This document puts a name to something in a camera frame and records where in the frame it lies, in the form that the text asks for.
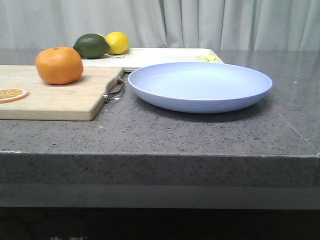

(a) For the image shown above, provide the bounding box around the light blue plate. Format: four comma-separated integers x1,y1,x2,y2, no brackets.
128,62,273,114

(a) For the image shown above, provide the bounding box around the white curtain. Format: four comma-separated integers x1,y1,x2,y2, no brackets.
0,0,320,51

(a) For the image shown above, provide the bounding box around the metal cutting board handle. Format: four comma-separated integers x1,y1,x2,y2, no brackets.
103,76,125,103

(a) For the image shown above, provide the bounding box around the wooden cutting board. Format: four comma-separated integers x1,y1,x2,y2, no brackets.
0,65,124,121

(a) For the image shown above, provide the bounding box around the yellow print on tray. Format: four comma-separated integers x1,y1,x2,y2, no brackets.
196,55,217,63

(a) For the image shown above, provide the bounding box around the green lime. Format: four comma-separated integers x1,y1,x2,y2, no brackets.
73,33,110,59

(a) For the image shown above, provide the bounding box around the white rectangular tray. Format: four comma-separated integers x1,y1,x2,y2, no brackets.
82,47,223,72

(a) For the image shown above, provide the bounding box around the yellow lemon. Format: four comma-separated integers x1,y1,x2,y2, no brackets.
105,31,130,55

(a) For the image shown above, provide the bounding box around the orange slice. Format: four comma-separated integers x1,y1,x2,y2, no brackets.
0,88,29,104

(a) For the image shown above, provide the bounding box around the orange mandarin fruit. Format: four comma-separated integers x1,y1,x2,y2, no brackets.
35,46,84,85

